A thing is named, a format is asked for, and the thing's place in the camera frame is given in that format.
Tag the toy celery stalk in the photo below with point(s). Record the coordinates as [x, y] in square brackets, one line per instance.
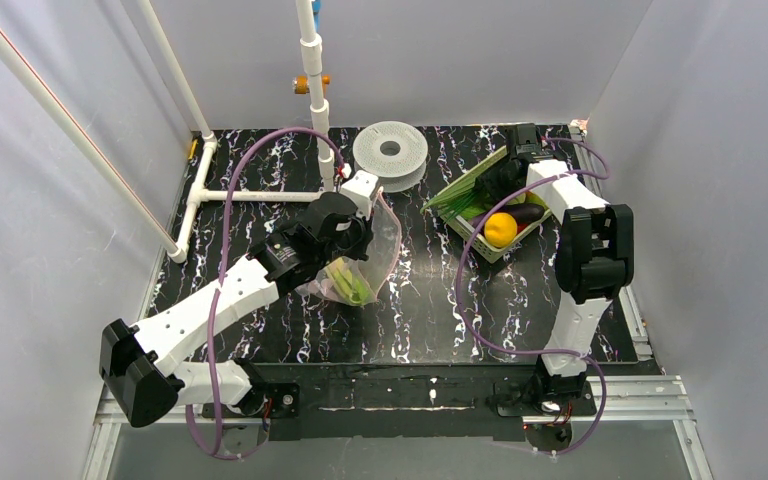
[344, 283]

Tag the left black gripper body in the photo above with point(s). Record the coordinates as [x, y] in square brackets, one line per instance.
[355, 240]

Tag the purple toy eggplant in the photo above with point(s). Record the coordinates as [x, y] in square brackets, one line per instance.
[524, 213]

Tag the grey filament spool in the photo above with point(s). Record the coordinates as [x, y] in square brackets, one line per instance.
[395, 152]

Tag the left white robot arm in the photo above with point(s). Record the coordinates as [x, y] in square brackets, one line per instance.
[145, 365]

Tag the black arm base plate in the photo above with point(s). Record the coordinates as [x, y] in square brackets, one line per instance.
[312, 401]

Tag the yellow toy lemon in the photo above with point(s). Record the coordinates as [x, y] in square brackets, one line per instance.
[500, 229]

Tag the orange pipe clamp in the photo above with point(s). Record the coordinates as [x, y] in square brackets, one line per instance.
[302, 86]

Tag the green toy okra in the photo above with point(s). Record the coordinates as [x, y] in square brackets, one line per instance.
[465, 197]

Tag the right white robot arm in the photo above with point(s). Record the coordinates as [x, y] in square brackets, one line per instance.
[594, 258]

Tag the green perforated plastic basket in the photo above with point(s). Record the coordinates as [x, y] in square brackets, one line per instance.
[464, 228]

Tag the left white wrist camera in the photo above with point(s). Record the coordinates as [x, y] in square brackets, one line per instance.
[362, 189]

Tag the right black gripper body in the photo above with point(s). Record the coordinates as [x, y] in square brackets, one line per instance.
[502, 178]

